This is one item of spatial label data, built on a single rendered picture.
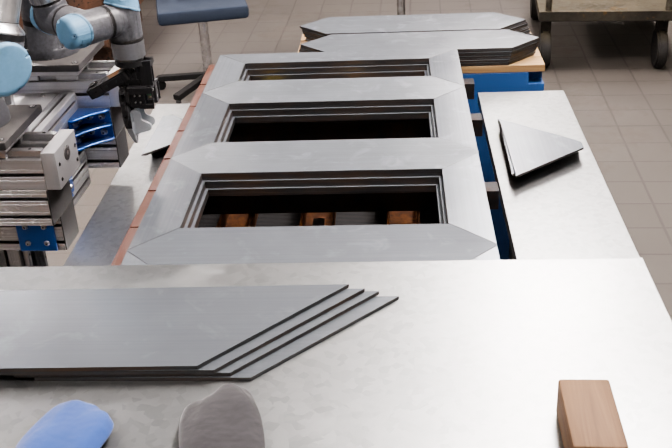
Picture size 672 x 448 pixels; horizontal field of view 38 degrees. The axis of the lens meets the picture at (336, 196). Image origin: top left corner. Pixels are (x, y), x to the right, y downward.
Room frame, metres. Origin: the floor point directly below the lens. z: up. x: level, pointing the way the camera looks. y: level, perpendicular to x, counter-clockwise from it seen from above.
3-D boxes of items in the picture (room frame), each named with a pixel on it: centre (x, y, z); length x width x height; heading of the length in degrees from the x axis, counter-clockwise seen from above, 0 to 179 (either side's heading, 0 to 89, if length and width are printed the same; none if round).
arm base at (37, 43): (2.51, 0.74, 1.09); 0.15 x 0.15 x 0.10
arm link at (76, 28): (2.10, 0.54, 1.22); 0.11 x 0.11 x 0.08; 45
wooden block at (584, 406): (0.87, -0.28, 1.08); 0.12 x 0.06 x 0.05; 175
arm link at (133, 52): (2.16, 0.46, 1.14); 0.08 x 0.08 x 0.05
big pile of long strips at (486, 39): (3.12, -0.29, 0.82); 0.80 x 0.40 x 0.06; 86
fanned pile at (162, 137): (2.71, 0.47, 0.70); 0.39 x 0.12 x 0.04; 176
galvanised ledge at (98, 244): (2.36, 0.52, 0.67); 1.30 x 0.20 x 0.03; 176
